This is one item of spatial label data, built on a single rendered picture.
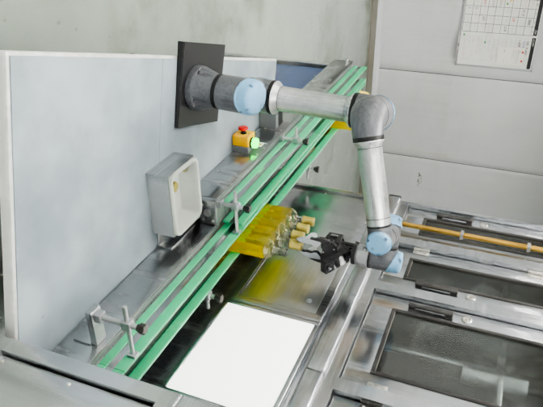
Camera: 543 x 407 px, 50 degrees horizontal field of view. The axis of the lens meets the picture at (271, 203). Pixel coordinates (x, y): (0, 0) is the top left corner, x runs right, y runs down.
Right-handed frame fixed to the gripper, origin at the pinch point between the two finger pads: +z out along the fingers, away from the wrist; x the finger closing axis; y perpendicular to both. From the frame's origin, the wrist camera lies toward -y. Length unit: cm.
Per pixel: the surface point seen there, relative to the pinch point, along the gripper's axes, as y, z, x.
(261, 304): -20.8, 6.0, -12.3
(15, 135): -71, 42, 64
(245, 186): 10.9, 25.3, 13.1
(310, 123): 78, 22, 14
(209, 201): -6.6, 30.8, 15.1
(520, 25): 590, -64, -44
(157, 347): -59, 22, -4
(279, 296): -13.8, 2.0, -12.9
